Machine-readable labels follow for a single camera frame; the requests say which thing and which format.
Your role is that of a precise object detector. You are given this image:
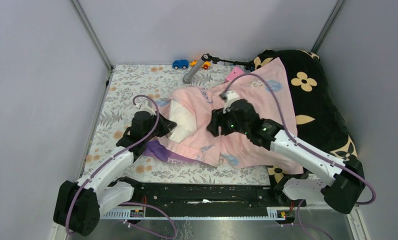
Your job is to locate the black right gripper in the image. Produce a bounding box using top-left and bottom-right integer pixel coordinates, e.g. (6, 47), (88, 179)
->
(205, 107), (249, 138)

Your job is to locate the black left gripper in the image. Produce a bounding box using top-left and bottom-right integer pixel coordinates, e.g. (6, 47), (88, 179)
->
(143, 110), (176, 142)

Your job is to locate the white pillow with yellow edge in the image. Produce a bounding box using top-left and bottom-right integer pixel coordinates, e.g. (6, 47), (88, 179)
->
(168, 100), (197, 143)

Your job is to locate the pink pillow with princess print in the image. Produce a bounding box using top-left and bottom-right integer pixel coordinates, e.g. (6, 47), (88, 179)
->
(144, 58), (303, 175)

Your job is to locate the black blanket with yellow flowers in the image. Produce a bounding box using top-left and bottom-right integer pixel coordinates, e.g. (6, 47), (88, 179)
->
(251, 49), (358, 185)

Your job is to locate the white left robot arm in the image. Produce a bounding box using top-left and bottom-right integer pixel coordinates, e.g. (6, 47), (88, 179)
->
(53, 110), (177, 236)

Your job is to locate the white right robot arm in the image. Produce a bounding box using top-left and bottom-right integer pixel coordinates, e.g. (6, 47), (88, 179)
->
(207, 99), (366, 214)

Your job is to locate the floral patterned bed sheet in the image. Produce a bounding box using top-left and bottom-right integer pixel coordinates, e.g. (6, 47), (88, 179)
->
(81, 65), (270, 185)

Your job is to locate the pink metronome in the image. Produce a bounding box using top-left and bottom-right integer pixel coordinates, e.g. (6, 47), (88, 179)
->
(224, 66), (245, 83)

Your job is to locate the orange toy car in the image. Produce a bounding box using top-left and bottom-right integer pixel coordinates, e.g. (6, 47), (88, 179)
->
(189, 60), (212, 70)

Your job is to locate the blue toy car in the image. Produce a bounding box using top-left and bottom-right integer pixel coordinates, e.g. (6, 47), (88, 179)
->
(172, 59), (190, 70)

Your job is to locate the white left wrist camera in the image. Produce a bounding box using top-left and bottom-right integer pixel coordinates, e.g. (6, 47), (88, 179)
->
(134, 101), (157, 116)

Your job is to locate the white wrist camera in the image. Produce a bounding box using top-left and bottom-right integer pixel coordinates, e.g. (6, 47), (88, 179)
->
(134, 101), (157, 116)
(220, 90), (240, 114)

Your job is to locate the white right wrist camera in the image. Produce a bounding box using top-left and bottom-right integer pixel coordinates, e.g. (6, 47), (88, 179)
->
(220, 90), (240, 114)

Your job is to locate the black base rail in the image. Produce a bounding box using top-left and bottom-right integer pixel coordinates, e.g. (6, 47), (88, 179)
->
(78, 178), (308, 219)

